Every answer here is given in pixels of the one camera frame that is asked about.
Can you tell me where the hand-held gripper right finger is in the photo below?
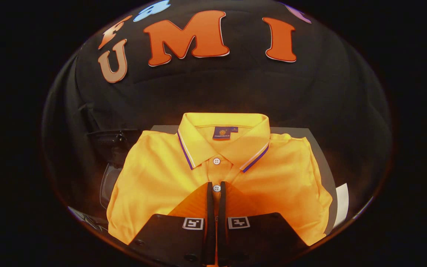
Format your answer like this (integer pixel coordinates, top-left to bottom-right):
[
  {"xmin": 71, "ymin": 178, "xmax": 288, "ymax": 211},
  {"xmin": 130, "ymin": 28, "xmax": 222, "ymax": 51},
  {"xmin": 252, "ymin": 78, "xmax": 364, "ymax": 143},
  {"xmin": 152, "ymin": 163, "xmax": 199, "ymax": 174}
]
[{"xmin": 217, "ymin": 181, "xmax": 308, "ymax": 266}]

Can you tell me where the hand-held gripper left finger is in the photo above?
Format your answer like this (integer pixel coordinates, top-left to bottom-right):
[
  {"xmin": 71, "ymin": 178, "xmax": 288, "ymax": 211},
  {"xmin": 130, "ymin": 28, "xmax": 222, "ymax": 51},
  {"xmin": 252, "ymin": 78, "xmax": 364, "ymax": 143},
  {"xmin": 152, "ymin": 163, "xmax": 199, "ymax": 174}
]
[{"xmin": 128, "ymin": 182, "xmax": 216, "ymax": 266}]

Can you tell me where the yellow polo shirt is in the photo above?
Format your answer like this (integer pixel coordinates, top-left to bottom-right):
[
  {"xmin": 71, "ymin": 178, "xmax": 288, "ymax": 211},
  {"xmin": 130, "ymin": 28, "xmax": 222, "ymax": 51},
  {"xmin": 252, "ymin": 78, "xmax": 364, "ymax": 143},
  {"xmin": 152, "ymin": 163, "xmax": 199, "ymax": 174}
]
[{"xmin": 106, "ymin": 112, "xmax": 333, "ymax": 247}]

